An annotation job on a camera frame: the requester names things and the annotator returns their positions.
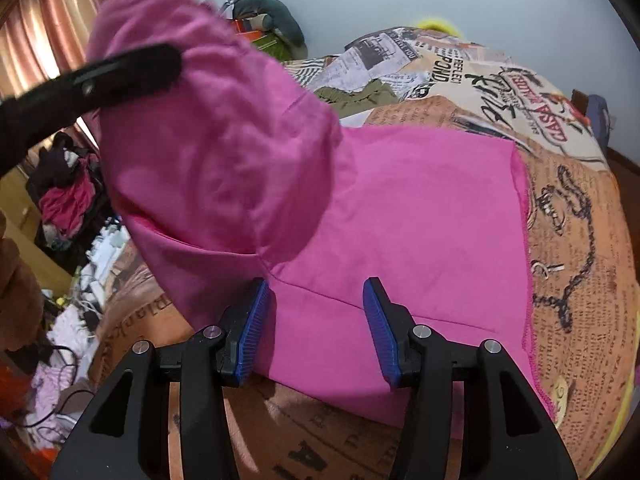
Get brown fuzzy object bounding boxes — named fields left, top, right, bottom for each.
left=0, top=210, right=49, bottom=354

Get olive green garment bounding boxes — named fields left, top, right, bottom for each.
left=314, top=80, right=401, bottom=120

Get green patterned bag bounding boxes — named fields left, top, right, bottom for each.
left=255, top=34, right=297, bottom=64

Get yellow curved object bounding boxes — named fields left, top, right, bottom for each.
left=417, top=17, right=463, bottom=36

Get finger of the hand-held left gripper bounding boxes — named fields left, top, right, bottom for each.
left=0, top=42, right=184, bottom=181

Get orange box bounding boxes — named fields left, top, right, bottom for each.
left=232, top=15, right=276, bottom=44

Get pink pants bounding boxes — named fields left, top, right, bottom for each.
left=86, top=0, right=556, bottom=428

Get newspaper print bedsheet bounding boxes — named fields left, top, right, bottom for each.
left=87, top=25, right=640, bottom=480

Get white clutter pile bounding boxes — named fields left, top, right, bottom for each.
left=30, top=215, right=137, bottom=411

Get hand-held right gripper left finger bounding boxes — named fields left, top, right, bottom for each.
left=50, top=277, right=273, bottom=480

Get blue grey backpack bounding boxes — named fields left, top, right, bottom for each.
left=586, top=94, right=614, bottom=149

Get light wooden cabinet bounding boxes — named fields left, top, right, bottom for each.
left=0, top=165, right=74, bottom=286

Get striped brown curtain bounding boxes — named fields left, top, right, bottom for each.
left=0, top=0, right=193, bottom=102

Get dark and magenta clothes pile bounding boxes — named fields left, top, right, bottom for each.
left=27, top=130, right=109, bottom=257

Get orange cloth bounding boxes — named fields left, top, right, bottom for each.
left=0, top=364, right=52, bottom=463

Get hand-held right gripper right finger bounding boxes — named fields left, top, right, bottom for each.
left=362, top=276, right=581, bottom=480

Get thin black floor cable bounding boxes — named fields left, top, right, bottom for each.
left=20, top=344, right=97, bottom=432

